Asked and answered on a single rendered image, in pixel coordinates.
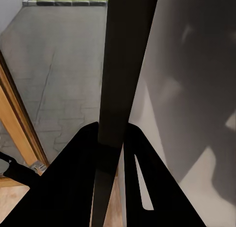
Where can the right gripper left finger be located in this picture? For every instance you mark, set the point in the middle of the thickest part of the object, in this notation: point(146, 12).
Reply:
point(63, 195)

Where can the door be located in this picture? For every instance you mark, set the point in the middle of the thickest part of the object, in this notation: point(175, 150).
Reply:
point(51, 67)

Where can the poster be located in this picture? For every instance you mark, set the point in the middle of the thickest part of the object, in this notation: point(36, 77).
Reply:
point(127, 30)

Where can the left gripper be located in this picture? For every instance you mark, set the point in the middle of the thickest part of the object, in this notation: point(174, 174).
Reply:
point(27, 177)

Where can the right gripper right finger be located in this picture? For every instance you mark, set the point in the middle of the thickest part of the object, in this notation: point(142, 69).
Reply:
point(171, 206)

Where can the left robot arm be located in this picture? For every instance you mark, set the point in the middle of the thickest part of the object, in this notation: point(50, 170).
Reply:
point(19, 173)

